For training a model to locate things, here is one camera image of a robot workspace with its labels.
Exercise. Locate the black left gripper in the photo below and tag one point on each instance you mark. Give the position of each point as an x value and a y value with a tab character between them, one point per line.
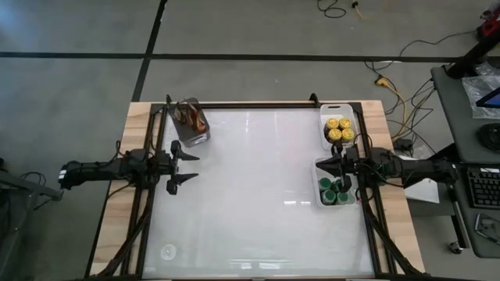
175	187

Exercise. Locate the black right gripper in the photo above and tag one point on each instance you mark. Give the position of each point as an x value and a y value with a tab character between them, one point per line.
363	166

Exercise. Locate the orange spice packet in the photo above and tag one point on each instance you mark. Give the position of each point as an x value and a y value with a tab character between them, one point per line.
199	122

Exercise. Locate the brown spice packet white label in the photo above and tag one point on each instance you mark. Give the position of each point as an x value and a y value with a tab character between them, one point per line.
179	114

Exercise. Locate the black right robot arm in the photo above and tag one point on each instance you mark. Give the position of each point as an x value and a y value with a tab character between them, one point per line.
414	168

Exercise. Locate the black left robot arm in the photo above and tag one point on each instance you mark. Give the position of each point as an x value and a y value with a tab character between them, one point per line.
97	169

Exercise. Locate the white plastic bin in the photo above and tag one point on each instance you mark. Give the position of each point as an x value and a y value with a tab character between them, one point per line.
316	175
338	110

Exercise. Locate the black power adapter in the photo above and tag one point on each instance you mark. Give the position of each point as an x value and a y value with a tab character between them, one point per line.
403	143

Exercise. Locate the clear glass spice jar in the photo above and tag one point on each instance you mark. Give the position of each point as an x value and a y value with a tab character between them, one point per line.
168	251

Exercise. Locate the wooden table board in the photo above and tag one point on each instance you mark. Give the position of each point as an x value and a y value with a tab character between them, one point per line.
117	218

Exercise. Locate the white paper sheet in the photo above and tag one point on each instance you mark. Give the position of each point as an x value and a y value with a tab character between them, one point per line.
423	193

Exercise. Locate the grey side desk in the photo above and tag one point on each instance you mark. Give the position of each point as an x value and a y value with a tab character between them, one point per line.
457	93

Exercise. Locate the black caster wheel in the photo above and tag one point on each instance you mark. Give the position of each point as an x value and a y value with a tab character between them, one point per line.
456	247

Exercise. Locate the black keyboard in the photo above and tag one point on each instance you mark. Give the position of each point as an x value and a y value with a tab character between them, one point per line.
484	187

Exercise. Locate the clear plastic bag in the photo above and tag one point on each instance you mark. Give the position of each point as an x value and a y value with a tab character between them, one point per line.
476	93

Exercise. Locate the black round object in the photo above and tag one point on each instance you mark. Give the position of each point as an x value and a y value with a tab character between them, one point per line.
491	136

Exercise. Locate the black floor stand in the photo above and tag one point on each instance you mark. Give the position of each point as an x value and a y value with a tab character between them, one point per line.
23	187

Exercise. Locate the tablet with blue screen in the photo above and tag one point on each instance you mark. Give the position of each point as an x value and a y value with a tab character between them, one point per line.
492	99

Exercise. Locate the red tool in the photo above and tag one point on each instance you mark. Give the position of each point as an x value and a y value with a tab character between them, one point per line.
490	28

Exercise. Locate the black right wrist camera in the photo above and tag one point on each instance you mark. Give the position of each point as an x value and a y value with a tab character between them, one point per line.
353	153

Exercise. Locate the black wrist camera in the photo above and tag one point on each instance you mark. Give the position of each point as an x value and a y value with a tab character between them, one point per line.
163	164
353	153

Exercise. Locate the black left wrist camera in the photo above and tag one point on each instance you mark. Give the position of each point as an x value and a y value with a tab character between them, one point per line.
163	164

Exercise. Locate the black aluminium table frame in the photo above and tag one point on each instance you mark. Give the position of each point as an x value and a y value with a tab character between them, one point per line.
254	104

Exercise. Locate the black stand post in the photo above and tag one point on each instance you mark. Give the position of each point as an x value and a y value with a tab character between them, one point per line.
472	58

